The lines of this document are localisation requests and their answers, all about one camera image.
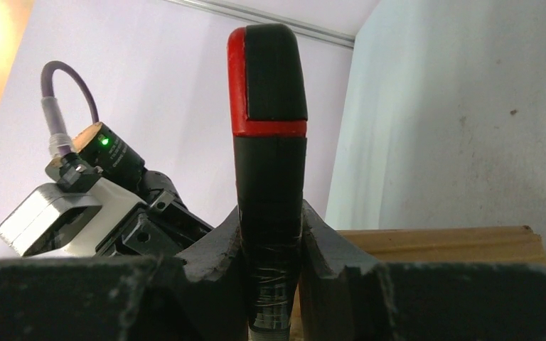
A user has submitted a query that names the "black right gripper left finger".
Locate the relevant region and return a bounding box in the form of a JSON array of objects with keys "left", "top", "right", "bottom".
[{"left": 0, "top": 210, "right": 247, "bottom": 340}]

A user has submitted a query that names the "brown cardboard express box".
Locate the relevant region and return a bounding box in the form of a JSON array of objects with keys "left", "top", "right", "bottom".
[{"left": 291, "top": 224, "right": 546, "bottom": 341}]

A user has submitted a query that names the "aluminium left corner post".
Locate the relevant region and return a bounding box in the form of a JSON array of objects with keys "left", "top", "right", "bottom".
[{"left": 169, "top": 0, "right": 355, "bottom": 50}]

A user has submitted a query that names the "red black utility knife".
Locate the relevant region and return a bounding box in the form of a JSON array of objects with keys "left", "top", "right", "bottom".
[{"left": 227, "top": 23, "right": 308, "bottom": 340}]

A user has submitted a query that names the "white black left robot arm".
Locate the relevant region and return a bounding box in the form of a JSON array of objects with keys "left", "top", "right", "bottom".
[{"left": 21, "top": 122, "right": 213, "bottom": 257}]

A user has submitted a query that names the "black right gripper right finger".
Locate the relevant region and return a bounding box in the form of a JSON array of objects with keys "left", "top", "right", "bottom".
[{"left": 299, "top": 203, "right": 546, "bottom": 340}]

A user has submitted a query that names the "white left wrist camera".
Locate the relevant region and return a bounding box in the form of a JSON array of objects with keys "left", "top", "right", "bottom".
[{"left": 0, "top": 178, "right": 146, "bottom": 257}]

